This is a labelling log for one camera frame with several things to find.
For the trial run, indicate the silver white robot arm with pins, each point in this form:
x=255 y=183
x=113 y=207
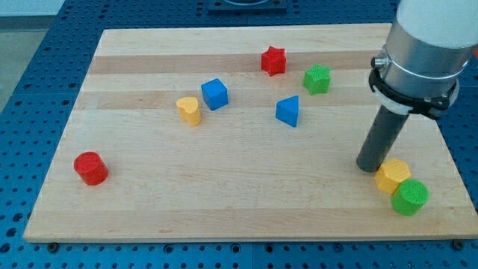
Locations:
x=429 y=45

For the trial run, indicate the yellow hexagon block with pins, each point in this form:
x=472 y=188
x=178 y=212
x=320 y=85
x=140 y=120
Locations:
x=391 y=174

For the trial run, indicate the light wooden board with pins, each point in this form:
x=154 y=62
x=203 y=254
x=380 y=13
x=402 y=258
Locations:
x=241 y=174

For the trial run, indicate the blue cube block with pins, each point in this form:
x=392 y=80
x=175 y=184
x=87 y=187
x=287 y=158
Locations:
x=215 y=94

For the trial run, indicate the blue triangle block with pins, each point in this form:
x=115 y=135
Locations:
x=287 y=111

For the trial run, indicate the yellow heart block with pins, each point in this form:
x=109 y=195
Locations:
x=189 y=110

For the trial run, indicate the red star block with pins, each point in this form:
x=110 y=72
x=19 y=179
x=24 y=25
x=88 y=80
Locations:
x=274 y=61

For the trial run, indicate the green star block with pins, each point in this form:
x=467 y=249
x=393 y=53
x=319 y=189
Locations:
x=317 y=79

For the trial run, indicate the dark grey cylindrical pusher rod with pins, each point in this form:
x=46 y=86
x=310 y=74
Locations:
x=380 y=138

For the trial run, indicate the red cylinder block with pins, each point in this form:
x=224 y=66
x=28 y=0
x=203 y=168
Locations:
x=91 y=168

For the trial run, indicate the green cylinder block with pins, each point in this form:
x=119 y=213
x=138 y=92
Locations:
x=410 y=197

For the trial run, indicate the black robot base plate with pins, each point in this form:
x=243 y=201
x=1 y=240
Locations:
x=222 y=6

